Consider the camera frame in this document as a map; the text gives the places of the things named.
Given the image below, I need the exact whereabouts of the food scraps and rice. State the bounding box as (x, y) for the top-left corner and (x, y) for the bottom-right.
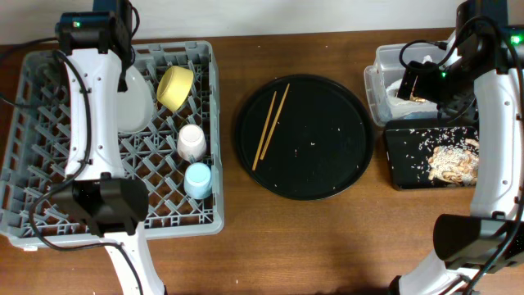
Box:
(402, 126), (480, 188)

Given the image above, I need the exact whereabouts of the white napkin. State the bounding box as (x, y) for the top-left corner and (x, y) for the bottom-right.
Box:
(386, 54), (439, 108)

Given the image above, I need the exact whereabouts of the clear plastic waste bin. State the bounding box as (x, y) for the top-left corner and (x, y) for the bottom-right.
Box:
(364, 40), (480, 127)

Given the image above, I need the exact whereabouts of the black rectangular waste tray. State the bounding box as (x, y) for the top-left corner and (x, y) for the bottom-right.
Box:
(383, 119), (479, 190)

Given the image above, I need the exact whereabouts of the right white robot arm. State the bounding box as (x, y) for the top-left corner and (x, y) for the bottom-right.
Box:
(388, 0), (523, 294)

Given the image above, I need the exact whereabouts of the grey plastic dishwasher rack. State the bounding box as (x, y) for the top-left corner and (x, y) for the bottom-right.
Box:
(1, 41), (224, 250)

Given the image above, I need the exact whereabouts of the left wooden chopstick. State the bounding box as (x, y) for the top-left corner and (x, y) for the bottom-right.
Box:
(251, 91), (277, 171)

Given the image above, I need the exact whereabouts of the right wooden chopstick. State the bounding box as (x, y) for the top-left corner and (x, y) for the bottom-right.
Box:
(260, 84), (290, 160)

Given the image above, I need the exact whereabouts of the wooden chopstick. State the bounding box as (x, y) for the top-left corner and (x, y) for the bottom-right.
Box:
(260, 84), (290, 160)
(251, 91), (277, 171)

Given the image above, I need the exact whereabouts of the pink plastic cup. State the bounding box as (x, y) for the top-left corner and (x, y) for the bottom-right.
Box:
(177, 124), (206, 161)

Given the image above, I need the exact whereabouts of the gold snack wrapper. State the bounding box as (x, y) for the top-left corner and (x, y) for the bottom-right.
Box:
(409, 79), (426, 103)

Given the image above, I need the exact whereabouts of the yellow bowl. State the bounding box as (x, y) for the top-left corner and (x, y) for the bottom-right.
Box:
(156, 66), (194, 112)

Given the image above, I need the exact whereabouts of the white round plate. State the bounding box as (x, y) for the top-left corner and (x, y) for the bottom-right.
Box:
(116, 66), (154, 134)

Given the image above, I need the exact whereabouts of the light blue plastic cup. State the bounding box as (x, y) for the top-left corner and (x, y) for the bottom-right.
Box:
(183, 162), (212, 200)

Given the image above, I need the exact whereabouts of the round black serving tray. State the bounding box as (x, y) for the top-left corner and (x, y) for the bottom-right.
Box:
(234, 75), (375, 201)

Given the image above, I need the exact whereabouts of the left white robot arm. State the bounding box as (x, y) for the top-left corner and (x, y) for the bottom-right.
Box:
(51, 1), (166, 294)

